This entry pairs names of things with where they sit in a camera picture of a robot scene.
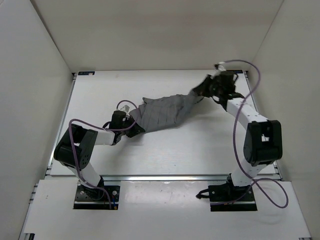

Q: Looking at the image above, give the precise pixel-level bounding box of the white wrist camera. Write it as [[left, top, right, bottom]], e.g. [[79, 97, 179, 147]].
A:
[[119, 105, 130, 113], [214, 61, 226, 76]]

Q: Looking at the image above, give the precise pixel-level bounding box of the purple cable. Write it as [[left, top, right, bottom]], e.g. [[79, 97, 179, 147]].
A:
[[219, 59, 290, 209], [68, 99, 140, 210]]

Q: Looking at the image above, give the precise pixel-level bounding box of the blue corner label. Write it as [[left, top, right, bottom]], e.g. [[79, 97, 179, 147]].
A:
[[77, 71, 95, 76], [233, 70, 244, 74]]

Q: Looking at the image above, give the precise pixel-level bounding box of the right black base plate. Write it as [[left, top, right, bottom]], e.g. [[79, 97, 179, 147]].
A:
[[196, 183, 258, 212]]

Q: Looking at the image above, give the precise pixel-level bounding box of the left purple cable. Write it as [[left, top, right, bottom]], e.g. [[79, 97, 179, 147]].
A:
[[68, 99, 140, 210]]

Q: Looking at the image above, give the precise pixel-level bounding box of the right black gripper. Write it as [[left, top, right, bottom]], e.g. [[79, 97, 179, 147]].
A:
[[192, 75, 222, 99]]

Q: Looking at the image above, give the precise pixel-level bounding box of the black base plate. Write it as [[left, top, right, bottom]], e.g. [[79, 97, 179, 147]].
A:
[[196, 183, 258, 212], [73, 182, 121, 211]]

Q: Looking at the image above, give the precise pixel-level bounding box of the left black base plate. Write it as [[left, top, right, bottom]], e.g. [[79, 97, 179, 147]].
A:
[[73, 182, 121, 211]]

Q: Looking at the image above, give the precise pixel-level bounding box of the grey pleated skirt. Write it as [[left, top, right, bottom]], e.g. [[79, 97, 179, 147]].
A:
[[129, 90, 204, 133]]

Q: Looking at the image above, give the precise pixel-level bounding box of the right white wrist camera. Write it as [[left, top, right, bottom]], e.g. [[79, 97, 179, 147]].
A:
[[214, 61, 226, 76]]

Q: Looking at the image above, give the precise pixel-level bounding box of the aluminium front rail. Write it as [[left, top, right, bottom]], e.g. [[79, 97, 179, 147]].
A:
[[102, 174, 228, 182]]

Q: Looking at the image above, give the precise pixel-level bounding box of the right blue corner label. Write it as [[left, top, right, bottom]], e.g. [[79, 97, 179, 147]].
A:
[[233, 70, 244, 74]]

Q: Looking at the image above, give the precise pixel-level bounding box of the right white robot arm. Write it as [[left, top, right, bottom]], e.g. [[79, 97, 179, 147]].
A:
[[194, 71, 283, 200]]

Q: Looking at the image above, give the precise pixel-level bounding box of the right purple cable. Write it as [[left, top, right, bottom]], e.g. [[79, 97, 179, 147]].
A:
[[219, 59, 290, 209]]

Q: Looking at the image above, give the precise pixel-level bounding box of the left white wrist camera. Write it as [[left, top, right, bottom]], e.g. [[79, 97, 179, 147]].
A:
[[119, 105, 130, 113]]

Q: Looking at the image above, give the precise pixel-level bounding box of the left blue corner label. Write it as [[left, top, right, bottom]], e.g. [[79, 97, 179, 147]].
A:
[[77, 71, 95, 76]]

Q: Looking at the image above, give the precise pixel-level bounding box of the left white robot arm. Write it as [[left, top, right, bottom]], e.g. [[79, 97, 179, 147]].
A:
[[53, 110, 146, 199]]

